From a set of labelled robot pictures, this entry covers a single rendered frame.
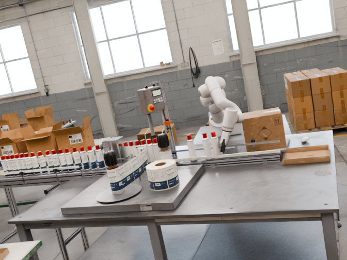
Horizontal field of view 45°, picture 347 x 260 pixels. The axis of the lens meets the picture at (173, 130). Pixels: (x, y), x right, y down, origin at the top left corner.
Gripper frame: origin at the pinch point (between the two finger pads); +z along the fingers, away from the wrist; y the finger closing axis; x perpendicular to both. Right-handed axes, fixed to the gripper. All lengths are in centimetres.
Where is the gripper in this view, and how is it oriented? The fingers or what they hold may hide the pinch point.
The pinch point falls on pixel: (222, 149)
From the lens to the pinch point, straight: 307.2
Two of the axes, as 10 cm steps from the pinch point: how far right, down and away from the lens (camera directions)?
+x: 9.4, 2.5, -2.4
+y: -3.0, 2.6, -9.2
